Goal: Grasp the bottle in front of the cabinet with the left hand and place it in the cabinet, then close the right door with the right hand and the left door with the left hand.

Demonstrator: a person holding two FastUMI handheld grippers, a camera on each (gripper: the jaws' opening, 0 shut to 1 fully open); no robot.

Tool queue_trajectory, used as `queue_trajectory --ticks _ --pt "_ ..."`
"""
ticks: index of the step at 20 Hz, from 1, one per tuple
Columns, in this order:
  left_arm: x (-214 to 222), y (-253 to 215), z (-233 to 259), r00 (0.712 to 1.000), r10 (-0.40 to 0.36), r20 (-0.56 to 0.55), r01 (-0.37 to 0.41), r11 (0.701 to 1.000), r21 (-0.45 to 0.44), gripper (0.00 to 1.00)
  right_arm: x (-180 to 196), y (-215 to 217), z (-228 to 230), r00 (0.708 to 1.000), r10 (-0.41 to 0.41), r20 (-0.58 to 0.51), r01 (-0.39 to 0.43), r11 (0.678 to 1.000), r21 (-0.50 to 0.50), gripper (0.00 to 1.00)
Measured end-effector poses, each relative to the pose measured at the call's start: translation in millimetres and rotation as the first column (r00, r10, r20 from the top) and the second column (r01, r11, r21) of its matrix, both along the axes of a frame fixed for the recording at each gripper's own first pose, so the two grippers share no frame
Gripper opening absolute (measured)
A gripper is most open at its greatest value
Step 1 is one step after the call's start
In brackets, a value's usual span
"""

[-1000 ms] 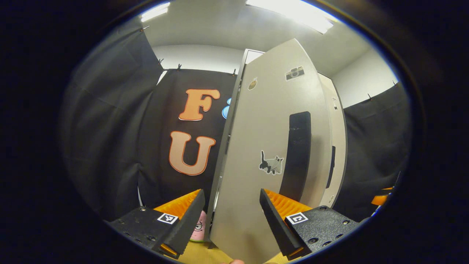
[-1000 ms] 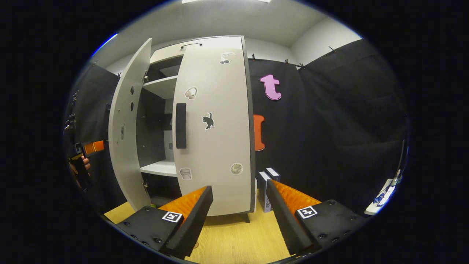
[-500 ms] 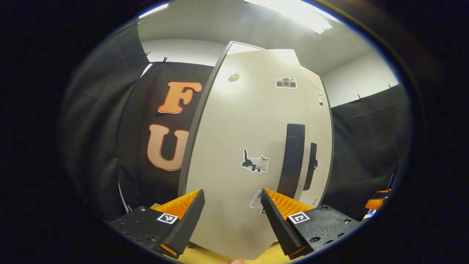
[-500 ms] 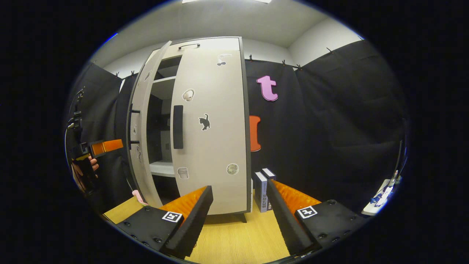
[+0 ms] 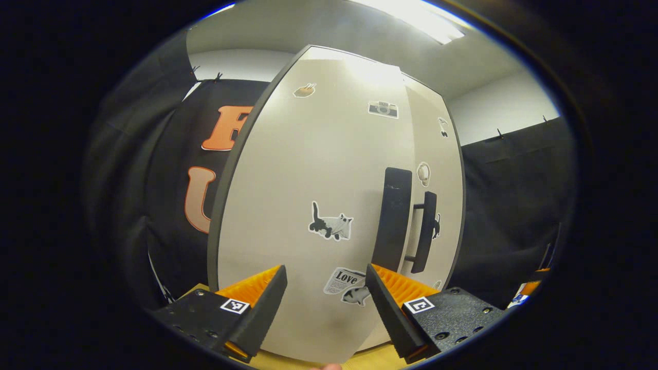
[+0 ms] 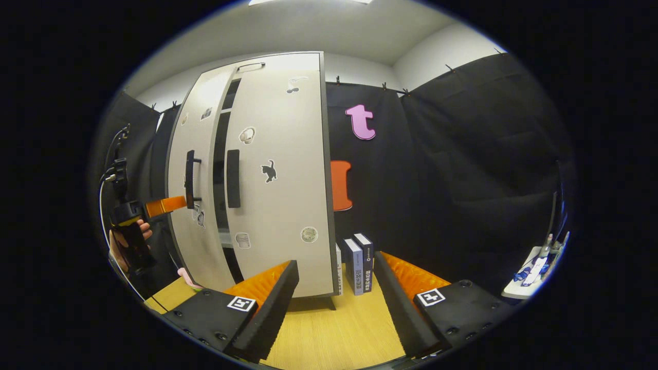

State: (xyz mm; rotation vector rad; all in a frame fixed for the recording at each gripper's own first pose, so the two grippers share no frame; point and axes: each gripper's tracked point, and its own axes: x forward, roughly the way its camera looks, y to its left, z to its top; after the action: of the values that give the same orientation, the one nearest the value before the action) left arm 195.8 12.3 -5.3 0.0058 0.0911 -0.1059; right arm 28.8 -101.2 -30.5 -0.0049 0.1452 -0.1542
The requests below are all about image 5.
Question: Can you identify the black left door handle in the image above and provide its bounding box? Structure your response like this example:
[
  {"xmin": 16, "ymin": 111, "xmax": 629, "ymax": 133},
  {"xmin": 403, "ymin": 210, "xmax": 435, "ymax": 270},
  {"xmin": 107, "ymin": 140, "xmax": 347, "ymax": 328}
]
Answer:
[{"xmin": 372, "ymin": 167, "xmax": 413, "ymax": 273}]

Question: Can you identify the black right door handle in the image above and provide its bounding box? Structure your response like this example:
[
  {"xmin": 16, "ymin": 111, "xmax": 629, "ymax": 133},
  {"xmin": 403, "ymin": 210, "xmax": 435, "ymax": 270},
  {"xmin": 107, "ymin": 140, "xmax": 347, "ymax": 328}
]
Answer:
[{"xmin": 406, "ymin": 191, "xmax": 438, "ymax": 275}]

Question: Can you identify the black door handle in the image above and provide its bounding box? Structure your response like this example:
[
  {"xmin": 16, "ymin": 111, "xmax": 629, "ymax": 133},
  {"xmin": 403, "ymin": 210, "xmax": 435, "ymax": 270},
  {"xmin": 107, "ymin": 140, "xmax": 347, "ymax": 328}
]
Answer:
[
  {"xmin": 372, "ymin": 167, "xmax": 413, "ymax": 273},
  {"xmin": 406, "ymin": 191, "xmax": 438, "ymax": 275}
]

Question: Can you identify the black backdrop cloth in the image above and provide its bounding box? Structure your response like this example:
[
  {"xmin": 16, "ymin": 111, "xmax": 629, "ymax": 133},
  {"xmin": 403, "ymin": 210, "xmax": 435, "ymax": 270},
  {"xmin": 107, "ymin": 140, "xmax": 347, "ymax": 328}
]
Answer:
[
  {"xmin": 85, "ymin": 31, "xmax": 271, "ymax": 310},
  {"xmin": 452, "ymin": 117, "xmax": 574, "ymax": 309}
]

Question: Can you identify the white cabinet door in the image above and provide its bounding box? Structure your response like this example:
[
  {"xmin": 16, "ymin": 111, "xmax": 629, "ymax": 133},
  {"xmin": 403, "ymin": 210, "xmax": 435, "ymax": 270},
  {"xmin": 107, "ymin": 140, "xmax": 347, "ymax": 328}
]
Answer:
[
  {"xmin": 398, "ymin": 75, "xmax": 466, "ymax": 291},
  {"xmin": 207, "ymin": 45, "xmax": 417, "ymax": 365}
]

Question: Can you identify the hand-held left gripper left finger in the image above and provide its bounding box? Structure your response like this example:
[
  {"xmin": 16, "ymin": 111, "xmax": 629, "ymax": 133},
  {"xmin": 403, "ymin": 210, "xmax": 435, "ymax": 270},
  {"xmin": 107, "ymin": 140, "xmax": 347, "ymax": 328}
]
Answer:
[{"xmin": 149, "ymin": 265, "xmax": 288, "ymax": 364}]

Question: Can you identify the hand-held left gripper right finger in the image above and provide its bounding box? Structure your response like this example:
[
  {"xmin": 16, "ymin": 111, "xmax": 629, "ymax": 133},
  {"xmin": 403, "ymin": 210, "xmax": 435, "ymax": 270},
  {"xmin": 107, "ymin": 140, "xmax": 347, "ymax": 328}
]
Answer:
[{"xmin": 365, "ymin": 263, "xmax": 507, "ymax": 365}]

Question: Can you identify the ceiling light panel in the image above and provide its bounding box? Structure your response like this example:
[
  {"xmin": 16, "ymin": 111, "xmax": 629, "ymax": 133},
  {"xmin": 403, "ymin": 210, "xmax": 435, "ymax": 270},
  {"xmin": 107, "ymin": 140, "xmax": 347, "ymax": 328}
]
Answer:
[{"xmin": 355, "ymin": 0, "xmax": 466, "ymax": 46}]

